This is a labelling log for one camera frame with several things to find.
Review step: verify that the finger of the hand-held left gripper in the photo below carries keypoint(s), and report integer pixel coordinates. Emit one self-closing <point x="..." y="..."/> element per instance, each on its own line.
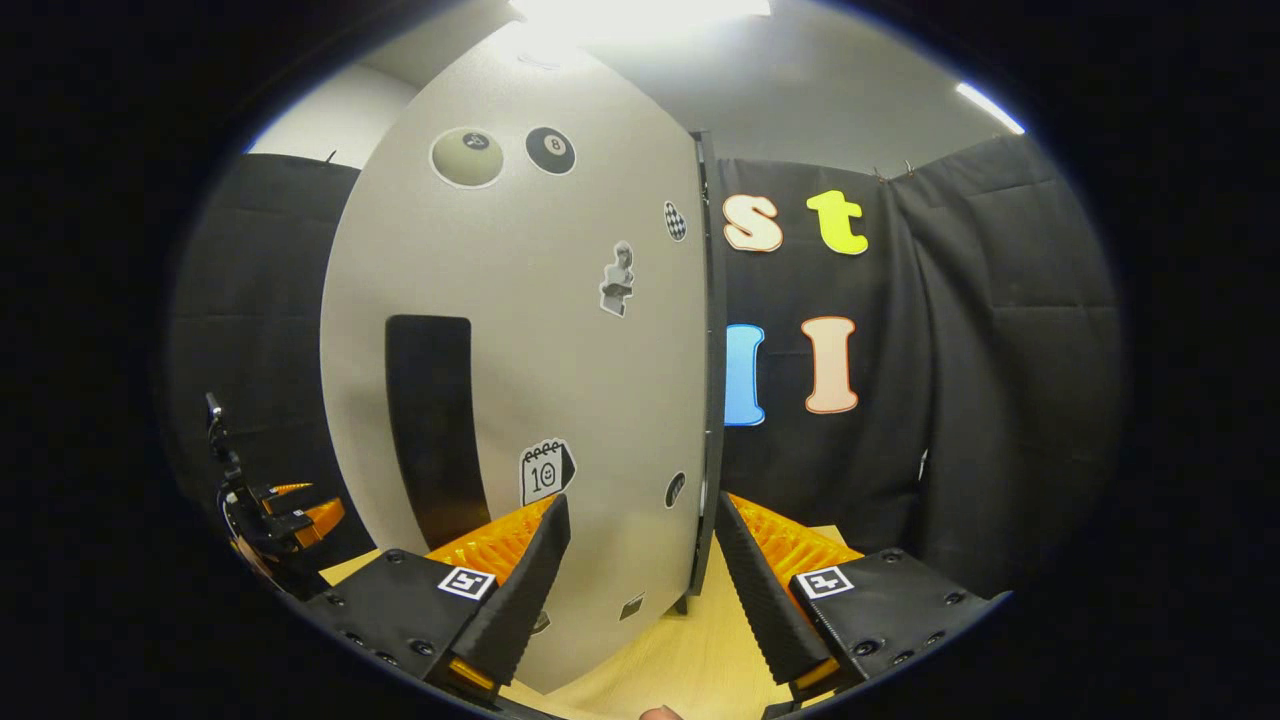
<point x="322" y="518"/>
<point x="290" y="491"/>

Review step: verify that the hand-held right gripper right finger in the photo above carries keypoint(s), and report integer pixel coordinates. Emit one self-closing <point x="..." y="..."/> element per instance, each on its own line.
<point x="765" y="600"/>

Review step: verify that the light grey cabinet door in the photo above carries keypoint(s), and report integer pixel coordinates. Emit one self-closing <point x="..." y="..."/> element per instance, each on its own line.
<point x="580" y="380"/>

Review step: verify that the black backdrop cloth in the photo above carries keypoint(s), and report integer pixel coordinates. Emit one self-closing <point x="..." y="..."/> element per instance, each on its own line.
<point x="1000" y="350"/>

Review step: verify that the large ceiling light panel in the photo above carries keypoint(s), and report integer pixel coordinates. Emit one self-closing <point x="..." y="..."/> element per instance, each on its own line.
<point x="640" y="15"/>

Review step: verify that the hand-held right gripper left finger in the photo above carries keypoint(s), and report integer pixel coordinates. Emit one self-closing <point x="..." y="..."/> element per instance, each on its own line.
<point x="520" y="600"/>

